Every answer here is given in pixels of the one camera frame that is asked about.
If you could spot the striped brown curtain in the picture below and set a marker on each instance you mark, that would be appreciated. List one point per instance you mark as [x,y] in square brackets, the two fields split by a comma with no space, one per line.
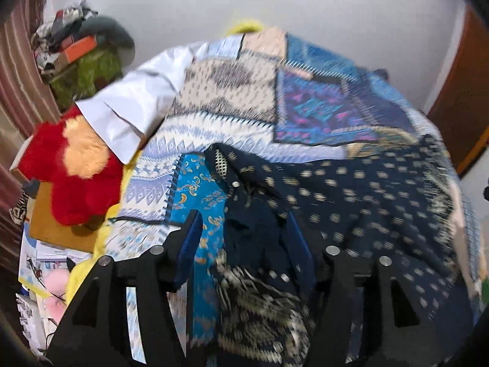
[19,84]

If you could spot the pile of clothes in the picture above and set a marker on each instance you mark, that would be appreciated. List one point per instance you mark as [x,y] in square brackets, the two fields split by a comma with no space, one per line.
[57,23]

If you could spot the yellow plush toy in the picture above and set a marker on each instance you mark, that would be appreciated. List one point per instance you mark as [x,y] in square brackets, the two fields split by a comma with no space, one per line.
[80,277]

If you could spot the white cloth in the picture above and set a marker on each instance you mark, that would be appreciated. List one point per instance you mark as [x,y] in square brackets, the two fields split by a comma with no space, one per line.
[133,99]

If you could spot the navy patterned hooded garment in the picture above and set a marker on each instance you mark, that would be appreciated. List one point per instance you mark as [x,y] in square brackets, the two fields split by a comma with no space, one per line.
[363,206]

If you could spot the wooden wardrobe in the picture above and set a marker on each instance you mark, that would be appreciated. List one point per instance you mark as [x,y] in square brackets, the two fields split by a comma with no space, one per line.
[462,95]

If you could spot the red plush toy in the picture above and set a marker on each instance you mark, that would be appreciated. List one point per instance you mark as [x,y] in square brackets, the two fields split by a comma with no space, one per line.
[42,160]

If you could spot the orange box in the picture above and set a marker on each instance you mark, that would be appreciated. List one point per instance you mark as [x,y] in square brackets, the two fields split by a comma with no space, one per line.
[78,47]

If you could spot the zebra striped item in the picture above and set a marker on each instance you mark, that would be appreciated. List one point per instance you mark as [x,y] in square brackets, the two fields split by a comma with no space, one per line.
[19,210]

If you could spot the pink soft item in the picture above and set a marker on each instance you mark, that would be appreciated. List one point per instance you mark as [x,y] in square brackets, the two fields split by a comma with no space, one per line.
[57,294]

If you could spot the patchwork bedspread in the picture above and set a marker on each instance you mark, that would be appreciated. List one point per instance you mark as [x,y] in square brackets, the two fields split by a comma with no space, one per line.
[229,84]

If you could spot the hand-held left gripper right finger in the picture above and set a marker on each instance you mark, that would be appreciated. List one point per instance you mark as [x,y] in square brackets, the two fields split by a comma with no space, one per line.
[303,252]

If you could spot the scattered printed papers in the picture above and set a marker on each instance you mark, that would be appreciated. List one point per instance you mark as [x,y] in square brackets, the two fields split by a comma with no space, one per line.
[42,260]

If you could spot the green patterned cloth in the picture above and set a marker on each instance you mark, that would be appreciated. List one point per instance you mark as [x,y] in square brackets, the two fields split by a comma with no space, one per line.
[88,76]

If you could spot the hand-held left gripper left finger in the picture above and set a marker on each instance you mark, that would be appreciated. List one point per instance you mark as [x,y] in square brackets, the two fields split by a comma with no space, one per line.
[189,244]

